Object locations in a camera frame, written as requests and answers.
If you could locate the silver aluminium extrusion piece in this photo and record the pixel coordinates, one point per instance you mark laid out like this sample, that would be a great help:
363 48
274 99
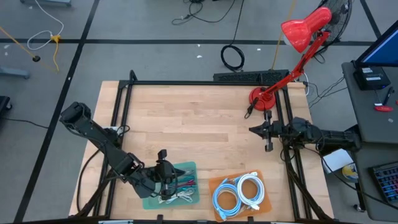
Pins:
116 222

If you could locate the black floor fan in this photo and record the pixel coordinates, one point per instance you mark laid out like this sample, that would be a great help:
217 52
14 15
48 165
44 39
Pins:
342 15

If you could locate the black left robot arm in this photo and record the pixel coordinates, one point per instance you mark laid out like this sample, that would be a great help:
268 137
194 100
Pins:
102 140

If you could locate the red desk item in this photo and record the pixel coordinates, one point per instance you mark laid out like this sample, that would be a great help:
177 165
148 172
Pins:
384 108

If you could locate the green translucent plastic tray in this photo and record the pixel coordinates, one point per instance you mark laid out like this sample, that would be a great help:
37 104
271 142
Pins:
149 203

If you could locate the blue yellow round item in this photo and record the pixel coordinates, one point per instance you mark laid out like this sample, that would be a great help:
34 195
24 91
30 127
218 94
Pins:
349 172

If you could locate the black perforated box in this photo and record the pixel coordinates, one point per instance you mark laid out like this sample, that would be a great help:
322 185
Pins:
242 76

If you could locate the red desk lamp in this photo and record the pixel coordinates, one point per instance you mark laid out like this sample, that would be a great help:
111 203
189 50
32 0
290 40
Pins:
300 31

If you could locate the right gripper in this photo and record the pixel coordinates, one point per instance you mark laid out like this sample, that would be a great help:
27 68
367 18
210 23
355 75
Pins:
278 130

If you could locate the orange translucent plastic tray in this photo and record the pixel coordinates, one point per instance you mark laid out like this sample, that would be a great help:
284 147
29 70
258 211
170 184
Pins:
248 189

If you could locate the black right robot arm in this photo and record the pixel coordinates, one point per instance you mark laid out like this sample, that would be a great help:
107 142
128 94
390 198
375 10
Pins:
329 138

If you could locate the grey table foot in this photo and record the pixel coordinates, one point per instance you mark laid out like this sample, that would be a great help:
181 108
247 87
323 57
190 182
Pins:
46 2
14 72

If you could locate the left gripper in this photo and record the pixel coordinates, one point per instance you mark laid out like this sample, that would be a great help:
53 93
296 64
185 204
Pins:
164 177

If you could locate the black pen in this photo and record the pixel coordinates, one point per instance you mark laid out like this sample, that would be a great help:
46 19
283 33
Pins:
388 96

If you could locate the dark grey desk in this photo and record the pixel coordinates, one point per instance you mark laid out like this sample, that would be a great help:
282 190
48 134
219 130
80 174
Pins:
373 155

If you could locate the black floor equipment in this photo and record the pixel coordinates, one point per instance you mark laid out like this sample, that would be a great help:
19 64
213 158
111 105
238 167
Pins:
4 105

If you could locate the backlit keyboard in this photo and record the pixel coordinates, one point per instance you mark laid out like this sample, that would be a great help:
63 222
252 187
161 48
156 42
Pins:
387 183

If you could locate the black computer monitor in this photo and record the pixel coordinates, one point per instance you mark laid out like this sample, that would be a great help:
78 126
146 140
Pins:
382 49

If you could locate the small black computer box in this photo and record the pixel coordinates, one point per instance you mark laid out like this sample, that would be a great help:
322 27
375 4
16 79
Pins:
371 79

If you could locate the white paper sheet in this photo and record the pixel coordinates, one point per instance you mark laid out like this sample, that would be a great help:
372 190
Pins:
335 160

